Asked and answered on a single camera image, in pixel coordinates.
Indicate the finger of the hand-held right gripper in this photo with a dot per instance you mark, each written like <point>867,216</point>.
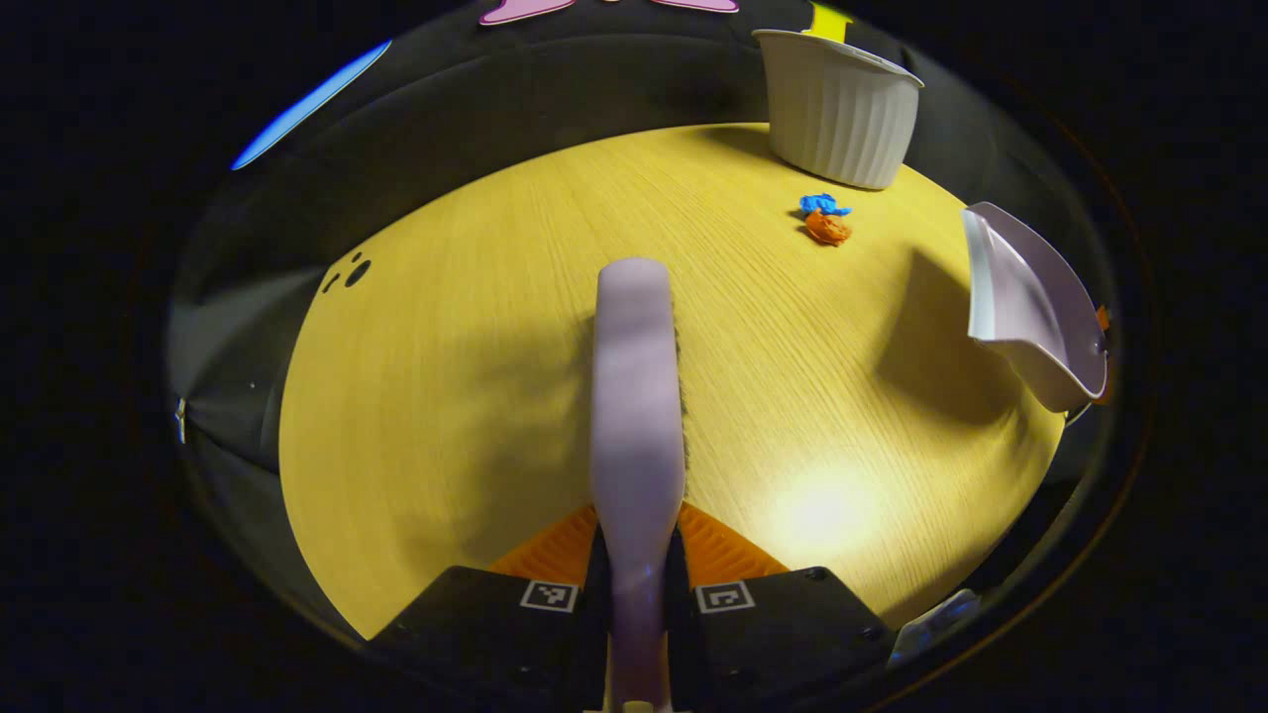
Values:
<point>1102,317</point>

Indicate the orange paper scrap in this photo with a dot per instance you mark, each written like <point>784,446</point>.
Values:
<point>828,229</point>

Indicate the white ribbed garbage bin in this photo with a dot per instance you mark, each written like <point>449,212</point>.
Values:
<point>842,109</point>

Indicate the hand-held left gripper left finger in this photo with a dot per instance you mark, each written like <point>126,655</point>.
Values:
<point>594,614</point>

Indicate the lavender plastic dustpan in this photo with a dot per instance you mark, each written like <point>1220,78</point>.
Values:
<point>1030,307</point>

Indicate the wooden desktop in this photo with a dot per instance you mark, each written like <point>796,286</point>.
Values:
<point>475,396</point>

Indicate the blue paper scrap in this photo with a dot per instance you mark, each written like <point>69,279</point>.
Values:
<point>822,204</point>

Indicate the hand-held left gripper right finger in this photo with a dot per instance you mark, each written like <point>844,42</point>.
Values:
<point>679,634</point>

